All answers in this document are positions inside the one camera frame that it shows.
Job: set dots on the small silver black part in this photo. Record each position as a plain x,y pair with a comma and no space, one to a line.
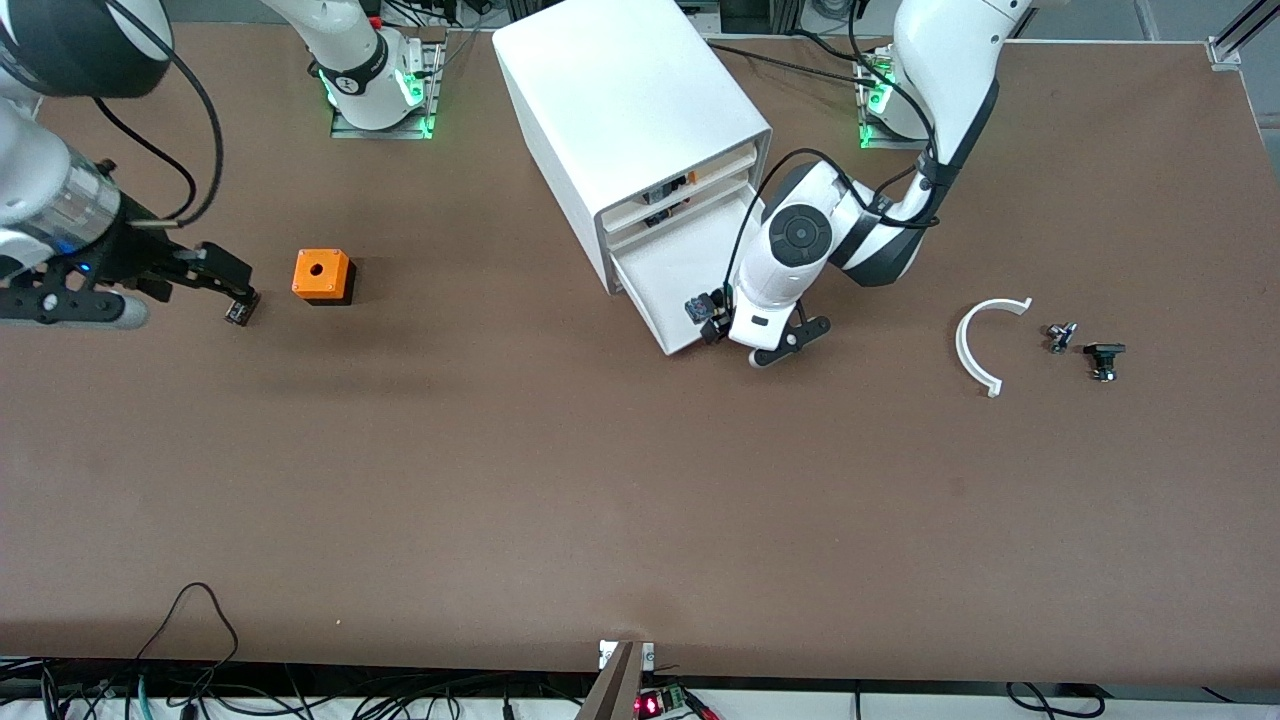
1060,335

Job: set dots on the circuit board with red light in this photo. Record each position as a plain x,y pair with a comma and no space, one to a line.
655,704

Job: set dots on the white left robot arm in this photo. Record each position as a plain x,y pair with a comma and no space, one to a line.
950,60

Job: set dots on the white curved plastic arc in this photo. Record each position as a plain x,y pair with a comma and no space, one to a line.
961,345

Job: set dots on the orange box with hole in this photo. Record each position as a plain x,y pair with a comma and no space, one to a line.
320,272

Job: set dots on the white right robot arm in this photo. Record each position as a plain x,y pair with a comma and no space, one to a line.
335,30

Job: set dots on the green push button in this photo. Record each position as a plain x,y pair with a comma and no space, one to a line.
697,308

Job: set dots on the small black contact block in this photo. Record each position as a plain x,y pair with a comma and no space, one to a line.
238,316

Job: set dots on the grey metal camera post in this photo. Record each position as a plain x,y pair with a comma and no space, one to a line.
615,690

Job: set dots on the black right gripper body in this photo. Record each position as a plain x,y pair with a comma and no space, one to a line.
133,257

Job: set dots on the black orange electrical part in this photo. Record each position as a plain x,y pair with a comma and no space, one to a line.
675,185
660,215

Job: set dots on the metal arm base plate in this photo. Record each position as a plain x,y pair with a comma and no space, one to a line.
380,131
885,143

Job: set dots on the black button head part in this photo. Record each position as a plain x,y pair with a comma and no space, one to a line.
1104,352

